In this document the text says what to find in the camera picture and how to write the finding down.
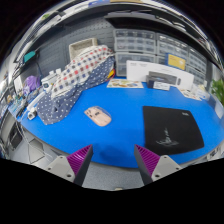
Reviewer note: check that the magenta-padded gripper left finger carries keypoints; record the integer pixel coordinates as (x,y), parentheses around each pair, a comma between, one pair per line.
(63,165)

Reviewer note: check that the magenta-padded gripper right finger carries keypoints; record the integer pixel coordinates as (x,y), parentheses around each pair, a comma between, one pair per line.
(163,166)

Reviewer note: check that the transparent pink computer mouse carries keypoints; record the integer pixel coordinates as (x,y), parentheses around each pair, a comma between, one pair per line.
(98,116)

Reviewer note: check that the black mouse pad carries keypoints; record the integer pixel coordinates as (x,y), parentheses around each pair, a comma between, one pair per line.
(173,130)

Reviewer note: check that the navy polka-dot cloth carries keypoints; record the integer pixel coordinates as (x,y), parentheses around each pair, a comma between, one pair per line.
(55,106)

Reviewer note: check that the white cylindrical tool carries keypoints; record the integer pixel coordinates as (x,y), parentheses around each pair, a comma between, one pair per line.
(34,106)

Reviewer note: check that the colourful sticker sheet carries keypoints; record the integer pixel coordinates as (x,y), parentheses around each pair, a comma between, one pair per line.
(125,83)
(190,94)

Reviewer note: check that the small black box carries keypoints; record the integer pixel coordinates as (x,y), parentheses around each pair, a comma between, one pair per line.
(150,83)

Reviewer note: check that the clear plastic box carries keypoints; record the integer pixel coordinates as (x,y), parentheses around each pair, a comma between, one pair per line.
(201,91)

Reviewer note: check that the purple bag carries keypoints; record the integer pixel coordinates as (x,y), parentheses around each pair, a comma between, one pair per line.
(31,84)

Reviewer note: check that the green potted plant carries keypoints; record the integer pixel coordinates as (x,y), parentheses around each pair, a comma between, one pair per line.
(218,90)

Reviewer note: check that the long white keyboard box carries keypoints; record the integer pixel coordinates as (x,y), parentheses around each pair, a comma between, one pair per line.
(138,71)

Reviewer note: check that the red blue checkered cloth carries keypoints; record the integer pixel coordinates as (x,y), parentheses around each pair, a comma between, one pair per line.
(80,68)

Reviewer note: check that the small yellow object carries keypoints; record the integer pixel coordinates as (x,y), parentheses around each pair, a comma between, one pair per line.
(111,74)

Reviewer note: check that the yellow blue card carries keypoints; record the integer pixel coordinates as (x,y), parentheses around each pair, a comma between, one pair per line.
(176,61)

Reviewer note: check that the grey drawer cabinet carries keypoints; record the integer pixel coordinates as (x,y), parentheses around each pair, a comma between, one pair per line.
(133,43)
(198,63)
(171,45)

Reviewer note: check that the teal holder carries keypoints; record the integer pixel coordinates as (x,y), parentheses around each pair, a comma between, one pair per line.
(29,56)

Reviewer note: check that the white woven basket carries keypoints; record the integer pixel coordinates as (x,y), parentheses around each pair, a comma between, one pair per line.
(78,46)

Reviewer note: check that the dark wall shelf unit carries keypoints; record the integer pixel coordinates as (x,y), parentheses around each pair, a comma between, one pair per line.
(133,20)

